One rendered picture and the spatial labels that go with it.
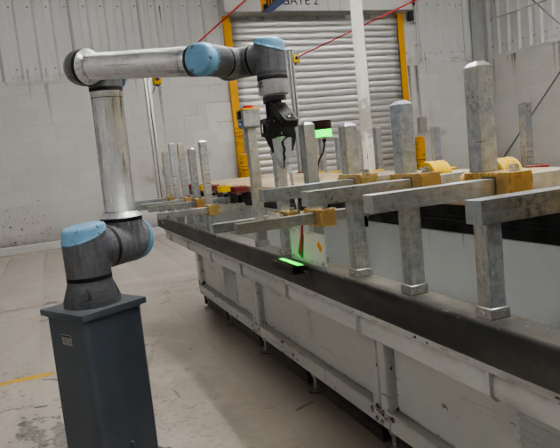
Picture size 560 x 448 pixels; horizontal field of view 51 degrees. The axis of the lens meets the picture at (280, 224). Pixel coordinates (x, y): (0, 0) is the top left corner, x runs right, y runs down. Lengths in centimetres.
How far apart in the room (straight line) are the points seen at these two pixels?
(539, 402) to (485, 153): 44
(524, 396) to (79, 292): 141
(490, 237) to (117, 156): 141
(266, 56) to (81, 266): 90
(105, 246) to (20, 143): 732
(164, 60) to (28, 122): 762
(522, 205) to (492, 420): 98
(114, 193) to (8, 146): 722
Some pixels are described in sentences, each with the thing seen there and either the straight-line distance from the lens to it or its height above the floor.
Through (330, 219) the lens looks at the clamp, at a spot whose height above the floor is 84.
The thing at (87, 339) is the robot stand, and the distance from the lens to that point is 202.
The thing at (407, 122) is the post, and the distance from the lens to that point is 132.
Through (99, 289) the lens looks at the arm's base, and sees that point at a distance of 206.
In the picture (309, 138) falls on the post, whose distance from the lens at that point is 176.
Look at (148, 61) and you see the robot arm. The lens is 185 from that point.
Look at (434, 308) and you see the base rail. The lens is 126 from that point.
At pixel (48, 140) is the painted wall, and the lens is 934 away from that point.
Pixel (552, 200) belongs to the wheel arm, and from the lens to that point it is 81.
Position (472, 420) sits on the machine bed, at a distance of 175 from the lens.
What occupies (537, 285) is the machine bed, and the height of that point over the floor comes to 71.
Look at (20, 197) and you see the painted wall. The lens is 933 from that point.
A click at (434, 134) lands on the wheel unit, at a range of 306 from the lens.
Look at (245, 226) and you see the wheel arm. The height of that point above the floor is 85.
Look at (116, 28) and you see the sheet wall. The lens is 965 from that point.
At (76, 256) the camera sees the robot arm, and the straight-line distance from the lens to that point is 205.
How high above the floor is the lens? 104
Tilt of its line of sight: 7 degrees down
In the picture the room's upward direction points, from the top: 6 degrees counter-clockwise
